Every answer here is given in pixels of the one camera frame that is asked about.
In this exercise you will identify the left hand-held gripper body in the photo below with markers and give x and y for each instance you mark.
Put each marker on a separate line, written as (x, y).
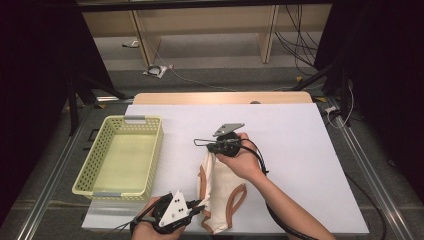
(173, 213)

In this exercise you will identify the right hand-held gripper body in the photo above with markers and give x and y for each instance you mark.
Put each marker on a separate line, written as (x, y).
(228, 143)

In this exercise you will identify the white baby bodysuit brown trim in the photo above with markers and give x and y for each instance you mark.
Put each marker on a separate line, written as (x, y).
(220, 186)

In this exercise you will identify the pale green plastic basket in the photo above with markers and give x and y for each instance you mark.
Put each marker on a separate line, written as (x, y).
(123, 160)

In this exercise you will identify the person's right hand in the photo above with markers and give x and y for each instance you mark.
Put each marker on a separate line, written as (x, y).
(243, 166)

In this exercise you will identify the person's left hand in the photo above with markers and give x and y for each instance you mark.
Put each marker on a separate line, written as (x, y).
(146, 231)

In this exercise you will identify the white power plug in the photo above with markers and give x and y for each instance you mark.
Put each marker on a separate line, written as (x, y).
(330, 109)

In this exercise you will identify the black metal stand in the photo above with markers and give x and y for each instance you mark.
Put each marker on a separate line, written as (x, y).
(343, 96)
(71, 110)

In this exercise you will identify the beige wooden shelf unit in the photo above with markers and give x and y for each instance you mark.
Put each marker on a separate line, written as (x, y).
(206, 20)

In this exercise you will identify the small white floor device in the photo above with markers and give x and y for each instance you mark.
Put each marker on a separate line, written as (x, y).
(131, 43)

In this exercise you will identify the black curtain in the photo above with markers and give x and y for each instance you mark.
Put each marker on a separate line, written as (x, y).
(393, 66)
(33, 66)

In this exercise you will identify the aluminium frame rail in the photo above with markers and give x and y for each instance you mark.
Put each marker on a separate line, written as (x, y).
(50, 186)
(383, 196)

